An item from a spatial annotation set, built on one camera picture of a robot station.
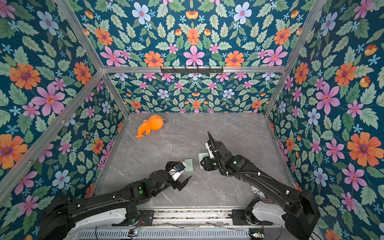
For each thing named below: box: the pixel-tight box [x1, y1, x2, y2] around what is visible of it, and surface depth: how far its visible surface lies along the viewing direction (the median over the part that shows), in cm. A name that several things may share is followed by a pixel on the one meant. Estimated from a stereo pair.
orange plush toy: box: [135, 114, 164, 138], surface depth 109 cm
